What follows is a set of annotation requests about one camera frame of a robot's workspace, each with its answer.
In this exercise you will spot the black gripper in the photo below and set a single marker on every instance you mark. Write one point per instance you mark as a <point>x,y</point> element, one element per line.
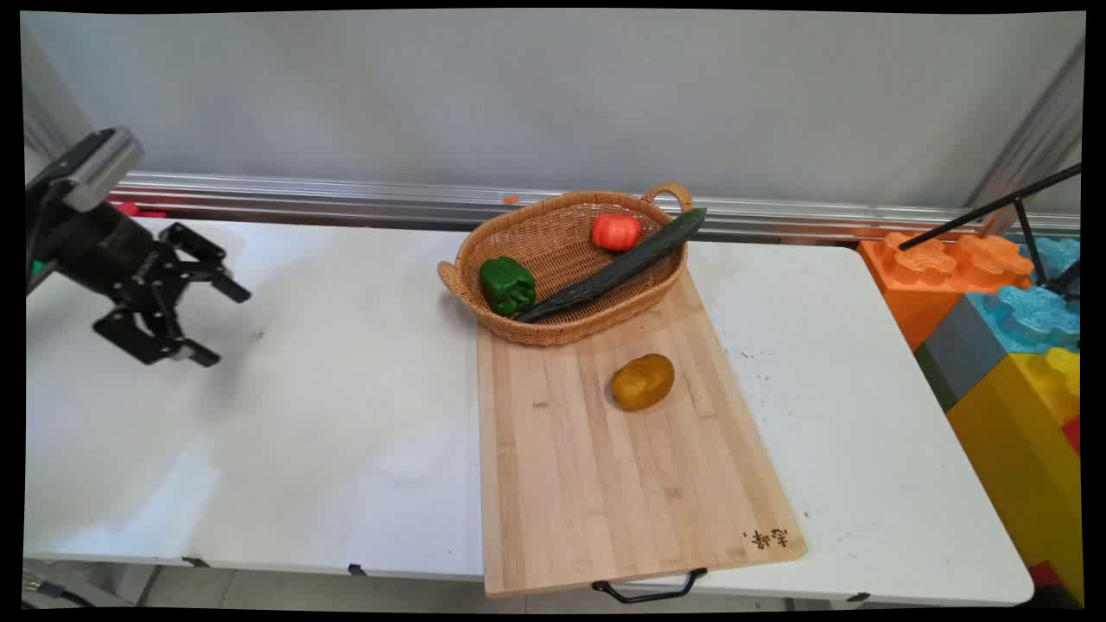
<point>104,248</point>

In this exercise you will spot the long dark green cucumber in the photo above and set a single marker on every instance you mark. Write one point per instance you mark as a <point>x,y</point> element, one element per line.
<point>605,272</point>

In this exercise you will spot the red giant building block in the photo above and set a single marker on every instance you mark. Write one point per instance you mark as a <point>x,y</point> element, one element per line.
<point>138,210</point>

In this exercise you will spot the green bell pepper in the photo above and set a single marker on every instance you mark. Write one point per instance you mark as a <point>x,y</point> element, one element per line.
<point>506,285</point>

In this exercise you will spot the woven wicker basket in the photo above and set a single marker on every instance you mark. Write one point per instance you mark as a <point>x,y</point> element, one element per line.
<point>562,259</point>

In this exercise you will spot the red tomato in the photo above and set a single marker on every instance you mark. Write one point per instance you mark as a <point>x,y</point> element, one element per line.
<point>616,231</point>

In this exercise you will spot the brown potato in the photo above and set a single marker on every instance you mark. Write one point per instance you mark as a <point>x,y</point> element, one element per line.
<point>643,382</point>

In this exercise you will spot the bamboo cutting board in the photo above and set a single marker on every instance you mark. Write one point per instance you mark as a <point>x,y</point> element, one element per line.
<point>622,466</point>

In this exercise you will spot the orange giant building block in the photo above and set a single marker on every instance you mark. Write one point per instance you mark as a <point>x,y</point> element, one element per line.
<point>933,276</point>

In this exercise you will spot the grey giant building block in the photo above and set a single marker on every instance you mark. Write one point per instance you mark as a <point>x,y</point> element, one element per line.
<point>959,350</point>

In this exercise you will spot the black tripod rods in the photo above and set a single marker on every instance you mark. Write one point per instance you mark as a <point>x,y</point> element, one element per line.
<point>1020,225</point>

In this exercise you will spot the blue giant building block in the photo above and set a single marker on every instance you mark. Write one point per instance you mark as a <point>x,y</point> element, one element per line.
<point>1032,315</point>

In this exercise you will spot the yellow giant building block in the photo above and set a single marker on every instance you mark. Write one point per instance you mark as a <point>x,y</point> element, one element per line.
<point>1028,458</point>

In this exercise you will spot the small red building block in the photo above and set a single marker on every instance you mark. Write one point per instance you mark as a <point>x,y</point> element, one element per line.
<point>1072,432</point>

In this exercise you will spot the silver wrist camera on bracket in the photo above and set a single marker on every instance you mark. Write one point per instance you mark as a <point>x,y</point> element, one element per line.
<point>95,168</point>

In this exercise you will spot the horizontal aluminium frame rail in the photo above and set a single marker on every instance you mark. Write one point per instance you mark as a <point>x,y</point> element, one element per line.
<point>346,200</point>

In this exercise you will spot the slanted aluminium frame post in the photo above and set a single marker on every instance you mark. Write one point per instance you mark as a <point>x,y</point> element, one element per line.
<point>1032,138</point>

